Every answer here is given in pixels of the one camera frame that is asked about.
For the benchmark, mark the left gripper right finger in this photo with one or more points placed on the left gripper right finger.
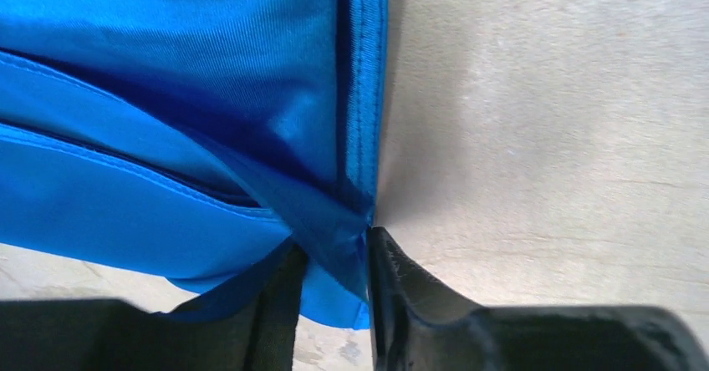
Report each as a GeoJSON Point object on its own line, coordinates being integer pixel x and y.
{"type": "Point", "coordinates": [420, 323]}

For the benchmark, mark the blue cloth napkin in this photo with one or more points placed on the blue cloth napkin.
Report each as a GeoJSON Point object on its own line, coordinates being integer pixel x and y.
{"type": "Point", "coordinates": [190, 138]}

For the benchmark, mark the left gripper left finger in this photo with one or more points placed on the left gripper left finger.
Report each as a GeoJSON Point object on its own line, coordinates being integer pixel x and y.
{"type": "Point", "coordinates": [246, 323]}

